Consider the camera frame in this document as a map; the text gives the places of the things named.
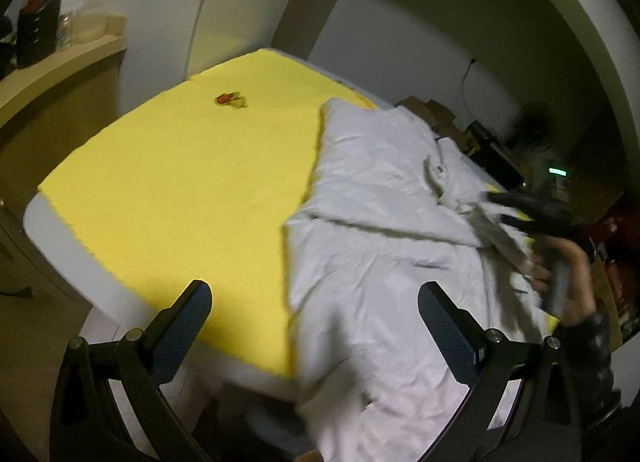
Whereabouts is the black box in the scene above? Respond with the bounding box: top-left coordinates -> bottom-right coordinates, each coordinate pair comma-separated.
467,121 -> 527,184

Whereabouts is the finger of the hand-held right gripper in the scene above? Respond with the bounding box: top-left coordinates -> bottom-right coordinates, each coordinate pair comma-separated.
500,213 -> 538,234
486,191 -> 543,215

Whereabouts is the dark bottle with red top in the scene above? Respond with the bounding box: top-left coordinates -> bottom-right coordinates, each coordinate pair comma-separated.
15,0 -> 64,68

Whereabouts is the wooden side counter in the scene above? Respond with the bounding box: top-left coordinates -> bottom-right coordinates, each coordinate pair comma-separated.
0,32 -> 130,193

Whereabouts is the beige bundle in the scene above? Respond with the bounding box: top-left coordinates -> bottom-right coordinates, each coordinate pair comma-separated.
74,9 -> 127,43

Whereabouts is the person's right forearm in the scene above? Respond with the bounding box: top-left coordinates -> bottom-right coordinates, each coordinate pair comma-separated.
552,309 -> 618,413

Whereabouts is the yellow table cloth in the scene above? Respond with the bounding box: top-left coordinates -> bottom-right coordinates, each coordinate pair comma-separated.
37,48 -> 561,378

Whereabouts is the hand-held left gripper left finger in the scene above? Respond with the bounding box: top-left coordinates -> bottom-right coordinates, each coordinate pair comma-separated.
49,279 -> 216,462

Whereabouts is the person's right hand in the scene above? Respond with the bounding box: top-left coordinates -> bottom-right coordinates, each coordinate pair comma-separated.
529,236 -> 598,327

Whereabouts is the standing fan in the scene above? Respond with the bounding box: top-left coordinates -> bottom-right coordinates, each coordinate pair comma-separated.
509,101 -> 557,155

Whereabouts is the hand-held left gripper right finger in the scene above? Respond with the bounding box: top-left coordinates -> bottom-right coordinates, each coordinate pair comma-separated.
417,281 -> 583,462

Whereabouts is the red bag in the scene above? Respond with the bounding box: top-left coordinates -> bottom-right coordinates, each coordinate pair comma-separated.
590,211 -> 640,338

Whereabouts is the wall cable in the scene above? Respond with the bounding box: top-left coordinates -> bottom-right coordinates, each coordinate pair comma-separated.
459,56 -> 477,124

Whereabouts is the white down jacket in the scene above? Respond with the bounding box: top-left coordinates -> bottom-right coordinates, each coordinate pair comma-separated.
282,97 -> 556,462

